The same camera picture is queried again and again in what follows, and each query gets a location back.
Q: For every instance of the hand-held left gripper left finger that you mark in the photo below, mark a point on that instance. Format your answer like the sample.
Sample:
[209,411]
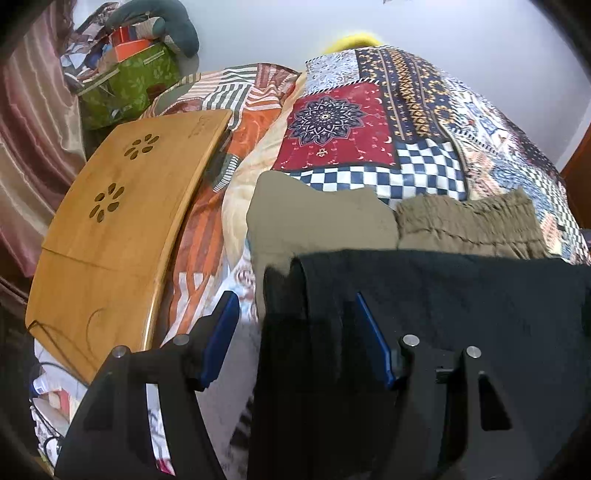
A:
[220,339]

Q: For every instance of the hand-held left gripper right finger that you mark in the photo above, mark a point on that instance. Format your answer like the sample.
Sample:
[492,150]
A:
[375,344]

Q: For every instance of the black pants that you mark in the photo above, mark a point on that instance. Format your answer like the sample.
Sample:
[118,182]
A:
[461,295]

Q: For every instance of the khaki pants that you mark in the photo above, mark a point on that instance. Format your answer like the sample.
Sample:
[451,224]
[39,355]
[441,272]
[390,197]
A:
[318,221]

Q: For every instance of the wooden lap desk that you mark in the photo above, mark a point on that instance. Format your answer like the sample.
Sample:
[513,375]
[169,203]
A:
[115,221]

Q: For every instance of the striped orange bedsheet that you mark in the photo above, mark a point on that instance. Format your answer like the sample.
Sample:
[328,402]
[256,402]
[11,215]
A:
[258,124]

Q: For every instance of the patchwork blanket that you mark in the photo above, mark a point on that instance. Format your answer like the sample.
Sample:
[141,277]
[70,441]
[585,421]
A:
[341,120]

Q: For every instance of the brown wooden door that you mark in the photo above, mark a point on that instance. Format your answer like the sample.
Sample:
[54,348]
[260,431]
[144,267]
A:
[579,170]

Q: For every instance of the green patterned bag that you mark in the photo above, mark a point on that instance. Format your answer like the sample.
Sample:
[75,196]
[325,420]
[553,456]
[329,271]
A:
[134,83]

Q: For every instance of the striped maroon curtain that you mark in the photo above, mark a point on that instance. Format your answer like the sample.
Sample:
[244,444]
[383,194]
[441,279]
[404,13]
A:
[32,115]

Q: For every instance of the orange box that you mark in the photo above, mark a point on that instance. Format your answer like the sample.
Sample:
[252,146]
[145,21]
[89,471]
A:
[131,48]

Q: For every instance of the patterned silver gift bag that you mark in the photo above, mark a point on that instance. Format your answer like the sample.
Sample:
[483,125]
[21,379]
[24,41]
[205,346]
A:
[87,27]

